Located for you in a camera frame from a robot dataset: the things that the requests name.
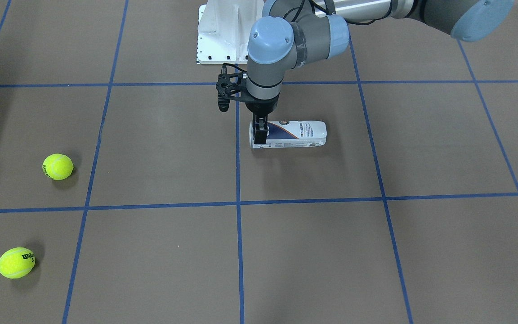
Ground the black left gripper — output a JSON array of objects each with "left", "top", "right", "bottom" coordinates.
[{"left": 246, "top": 95, "right": 279, "bottom": 145}]

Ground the clear tennis ball can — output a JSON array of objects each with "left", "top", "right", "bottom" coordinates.
[{"left": 250, "top": 121, "right": 327, "bottom": 149}]

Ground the yellow Wilson tennis ball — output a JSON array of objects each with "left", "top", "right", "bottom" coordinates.
[{"left": 0, "top": 247, "right": 36, "bottom": 279}]

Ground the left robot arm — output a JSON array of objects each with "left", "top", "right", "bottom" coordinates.
[{"left": 246, "top": 0, "right": 514, "bottom": 149}]

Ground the blue tape strip lengthwise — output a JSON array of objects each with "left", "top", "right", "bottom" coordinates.
[{"left": 234, "top": 63, "right": 246, "bottom": 324}]

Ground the blue tape strip crosswise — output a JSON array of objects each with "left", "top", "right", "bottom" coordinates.
[{"left": 0, "top": 192, "right": 518, "bottom": 214}]

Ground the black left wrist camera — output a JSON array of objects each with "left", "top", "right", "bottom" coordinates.
[{"left": 216, "top": 62, "right": 251, "bottom": 112}]

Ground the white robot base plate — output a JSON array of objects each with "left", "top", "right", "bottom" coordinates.
[{"left": 196, "top": 0, "right": 265, "bottom": 64}]

